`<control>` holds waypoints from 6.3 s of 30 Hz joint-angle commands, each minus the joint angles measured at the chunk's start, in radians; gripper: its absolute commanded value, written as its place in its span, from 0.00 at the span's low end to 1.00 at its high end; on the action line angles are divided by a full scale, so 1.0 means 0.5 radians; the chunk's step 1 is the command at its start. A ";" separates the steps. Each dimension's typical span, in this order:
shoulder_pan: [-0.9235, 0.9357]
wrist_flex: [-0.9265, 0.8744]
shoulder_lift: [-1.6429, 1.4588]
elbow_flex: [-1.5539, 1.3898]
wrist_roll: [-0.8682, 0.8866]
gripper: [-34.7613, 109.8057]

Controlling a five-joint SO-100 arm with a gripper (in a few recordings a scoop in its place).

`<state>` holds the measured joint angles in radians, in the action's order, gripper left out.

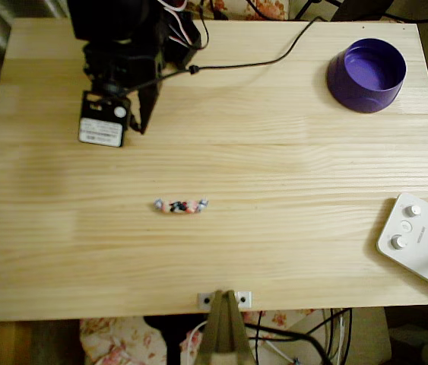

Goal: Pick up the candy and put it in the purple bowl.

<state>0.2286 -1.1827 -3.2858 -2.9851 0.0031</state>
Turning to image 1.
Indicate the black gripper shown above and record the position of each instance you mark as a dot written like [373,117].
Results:
[149,102]

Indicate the candy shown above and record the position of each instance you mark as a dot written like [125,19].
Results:
[179,207]

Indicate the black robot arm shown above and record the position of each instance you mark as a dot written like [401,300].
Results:
[115,19]

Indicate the purple plastic bowl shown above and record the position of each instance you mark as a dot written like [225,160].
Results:
[365,99]

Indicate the black webcam with white label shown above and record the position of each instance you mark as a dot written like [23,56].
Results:
[101,121]

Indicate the floral cloth behind table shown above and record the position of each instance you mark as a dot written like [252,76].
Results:
[270,9]

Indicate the floral cloth under table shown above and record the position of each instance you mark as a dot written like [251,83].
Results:
[115,342]

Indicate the white lamp base with knobs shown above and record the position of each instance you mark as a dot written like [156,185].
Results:
[422,247]

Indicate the beige cushion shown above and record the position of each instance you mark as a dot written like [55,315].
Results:
[369,334]

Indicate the white screwed bracket plate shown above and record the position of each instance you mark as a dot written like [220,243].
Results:
[201,297]

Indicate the tan camera stand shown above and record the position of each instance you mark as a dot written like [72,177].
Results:
[223,334]

